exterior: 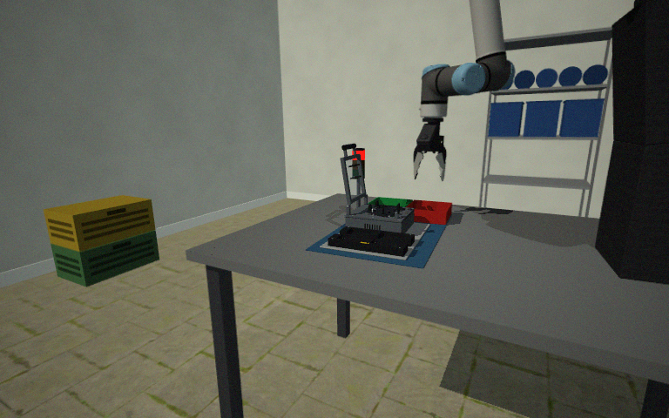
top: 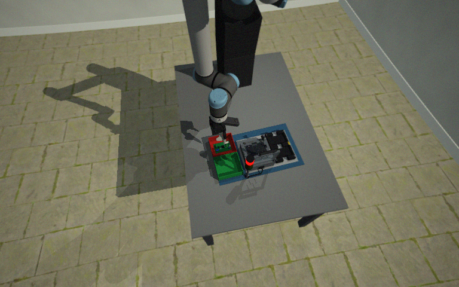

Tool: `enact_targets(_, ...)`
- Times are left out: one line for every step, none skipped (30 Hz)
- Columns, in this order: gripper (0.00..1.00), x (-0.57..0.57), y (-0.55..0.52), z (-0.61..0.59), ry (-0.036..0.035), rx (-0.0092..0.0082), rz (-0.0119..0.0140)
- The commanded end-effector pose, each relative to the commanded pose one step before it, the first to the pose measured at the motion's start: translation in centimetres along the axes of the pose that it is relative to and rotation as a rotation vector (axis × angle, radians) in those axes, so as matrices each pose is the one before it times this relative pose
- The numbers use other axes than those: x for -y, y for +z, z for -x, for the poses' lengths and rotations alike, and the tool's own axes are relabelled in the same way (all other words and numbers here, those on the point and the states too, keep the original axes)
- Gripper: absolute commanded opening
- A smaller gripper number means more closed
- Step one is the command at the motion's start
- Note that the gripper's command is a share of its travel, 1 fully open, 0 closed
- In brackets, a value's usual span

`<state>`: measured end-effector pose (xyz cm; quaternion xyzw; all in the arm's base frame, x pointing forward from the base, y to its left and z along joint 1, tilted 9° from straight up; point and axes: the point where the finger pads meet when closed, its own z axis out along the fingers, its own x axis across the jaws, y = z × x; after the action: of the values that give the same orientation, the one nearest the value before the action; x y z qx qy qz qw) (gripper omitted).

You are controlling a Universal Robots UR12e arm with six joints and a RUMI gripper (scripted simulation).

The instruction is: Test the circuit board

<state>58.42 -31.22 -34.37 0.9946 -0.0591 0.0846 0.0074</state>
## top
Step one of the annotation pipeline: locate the green bin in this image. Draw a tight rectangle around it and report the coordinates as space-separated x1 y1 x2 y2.
213 152 243 181

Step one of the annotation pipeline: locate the green circuit board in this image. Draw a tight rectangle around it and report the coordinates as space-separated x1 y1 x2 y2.
213 141 231 154

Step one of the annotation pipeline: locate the red bin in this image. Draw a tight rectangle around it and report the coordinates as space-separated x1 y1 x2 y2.
209 133 237 157

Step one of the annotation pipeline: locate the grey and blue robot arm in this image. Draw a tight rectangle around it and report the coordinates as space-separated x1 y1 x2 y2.
182 0 255 127

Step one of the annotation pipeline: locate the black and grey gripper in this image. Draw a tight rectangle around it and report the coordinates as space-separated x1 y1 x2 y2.
209 116 227 144

